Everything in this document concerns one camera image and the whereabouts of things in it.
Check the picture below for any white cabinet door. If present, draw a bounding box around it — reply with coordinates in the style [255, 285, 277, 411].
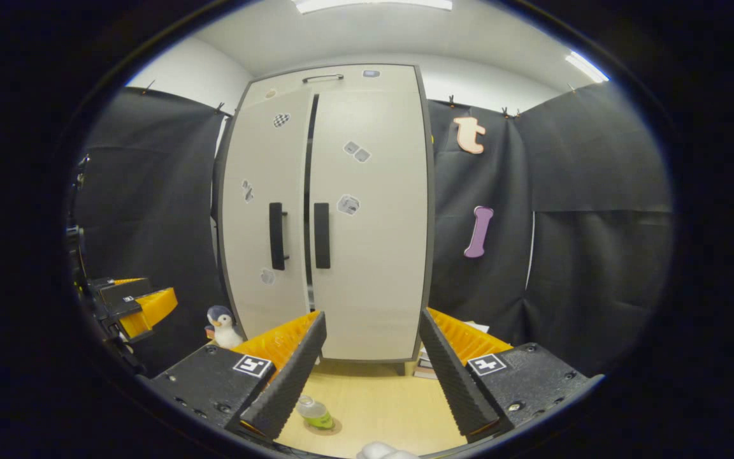
[220, 89, 313, 340]
[308, 86, 430, 362]

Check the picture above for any black door handle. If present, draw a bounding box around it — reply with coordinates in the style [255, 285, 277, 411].
[269, 202, 289, 271]
[313, 203, 331, 270]

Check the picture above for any penguin plush toy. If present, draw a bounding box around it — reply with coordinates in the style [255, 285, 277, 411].
[206, 305, 245, 350]

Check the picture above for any white cabinet drawer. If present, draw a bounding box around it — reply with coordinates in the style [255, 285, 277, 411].
[240, 64, 420, 106]

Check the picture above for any stack of books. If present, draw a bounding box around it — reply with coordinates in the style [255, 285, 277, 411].
[413, 321, 490, 380]

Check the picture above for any green label plastic bottle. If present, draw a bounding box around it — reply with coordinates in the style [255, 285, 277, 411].
[297, 395, 335, 430]

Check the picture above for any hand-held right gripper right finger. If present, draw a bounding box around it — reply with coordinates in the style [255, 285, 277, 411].
[418, 308, 603, 444]

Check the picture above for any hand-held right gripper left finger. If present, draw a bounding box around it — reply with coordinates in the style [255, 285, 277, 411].
[144, 311, 328, 442]

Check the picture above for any round wooden coaster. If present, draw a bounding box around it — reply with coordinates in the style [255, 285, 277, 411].
[305, 416, 343, 437]

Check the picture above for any ceiling light panel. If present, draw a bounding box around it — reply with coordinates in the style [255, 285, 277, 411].
[292, 0, 454, 15]
[565, 51, 610, 84]

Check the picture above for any white and grey cabinet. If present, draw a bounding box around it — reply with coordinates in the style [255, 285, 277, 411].
[214, 62, 436, 364]

